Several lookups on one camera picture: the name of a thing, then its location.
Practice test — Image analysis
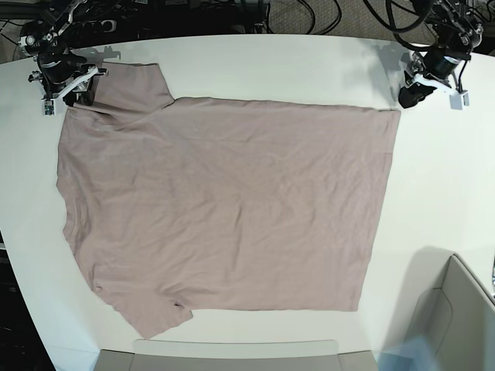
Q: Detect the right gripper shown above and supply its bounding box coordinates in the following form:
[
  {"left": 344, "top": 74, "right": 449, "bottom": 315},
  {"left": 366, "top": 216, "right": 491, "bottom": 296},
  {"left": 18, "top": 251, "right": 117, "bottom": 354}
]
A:
[{"left": 28, "top": 54, "right": 108, "bottom": 107}]

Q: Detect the grey bin right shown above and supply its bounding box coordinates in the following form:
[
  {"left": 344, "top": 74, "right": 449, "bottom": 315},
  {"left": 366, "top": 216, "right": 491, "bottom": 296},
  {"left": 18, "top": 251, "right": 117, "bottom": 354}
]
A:
[{"left": 405, "top": 255, "right": 494, "bottom": 370}]

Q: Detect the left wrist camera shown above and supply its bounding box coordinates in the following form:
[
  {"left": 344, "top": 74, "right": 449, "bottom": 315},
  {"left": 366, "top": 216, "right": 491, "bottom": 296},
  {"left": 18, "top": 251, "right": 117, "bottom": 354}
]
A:
[{"left": 449, "top": 90, "right": 469, "bottom": 111}]

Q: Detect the grey bin front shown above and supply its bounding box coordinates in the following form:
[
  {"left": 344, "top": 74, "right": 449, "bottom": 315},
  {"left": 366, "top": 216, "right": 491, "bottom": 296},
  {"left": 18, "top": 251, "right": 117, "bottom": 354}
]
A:
[{"left": 94, "top": 340, "right": 378, "bottom": 370}]

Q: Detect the blue cloth in bin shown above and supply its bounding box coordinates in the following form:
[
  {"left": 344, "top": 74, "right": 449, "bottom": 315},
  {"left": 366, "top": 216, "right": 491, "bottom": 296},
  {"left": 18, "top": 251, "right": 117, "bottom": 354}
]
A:
[{"left": 377, "top": 336, "right": 440, "bottom": 371}]

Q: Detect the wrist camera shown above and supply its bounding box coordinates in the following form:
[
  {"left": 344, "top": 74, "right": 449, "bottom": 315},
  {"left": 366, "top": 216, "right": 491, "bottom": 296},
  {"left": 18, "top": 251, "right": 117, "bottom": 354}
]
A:
[
  {"left": 42, "top": 100, "right": 56, "bottom": 116},
  {"left": 449, "top": 90, "right": 469, "bottom": 111}
]

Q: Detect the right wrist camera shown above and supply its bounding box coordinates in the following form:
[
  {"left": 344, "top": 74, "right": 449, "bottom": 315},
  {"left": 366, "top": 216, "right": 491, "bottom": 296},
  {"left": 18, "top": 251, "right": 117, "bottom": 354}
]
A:
[{"left": 42, "top": 100, "right": 56, "bottom": 116}]

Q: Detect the grey bin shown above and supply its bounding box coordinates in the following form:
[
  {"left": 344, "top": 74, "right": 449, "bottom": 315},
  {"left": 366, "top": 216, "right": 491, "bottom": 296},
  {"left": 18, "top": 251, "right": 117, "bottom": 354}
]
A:
[
  {"left": 94, "top": 340, "right": 378, "bottom": 370},
  {"left": 405, "top": 255, "right": 494, "bottom": 370}
]

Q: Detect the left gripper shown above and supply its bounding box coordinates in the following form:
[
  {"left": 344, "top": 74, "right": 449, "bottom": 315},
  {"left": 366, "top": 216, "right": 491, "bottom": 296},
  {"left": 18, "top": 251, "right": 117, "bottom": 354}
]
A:
[{"left": 398, "top": 51, "right": 469, "bottom": 108}]

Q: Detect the pink T-shirt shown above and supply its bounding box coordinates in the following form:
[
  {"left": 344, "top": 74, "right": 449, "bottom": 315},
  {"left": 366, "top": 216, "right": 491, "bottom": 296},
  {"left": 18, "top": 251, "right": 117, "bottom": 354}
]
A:
[{"left": 56, "top": 63, "right": 401, "bottom": 339}]

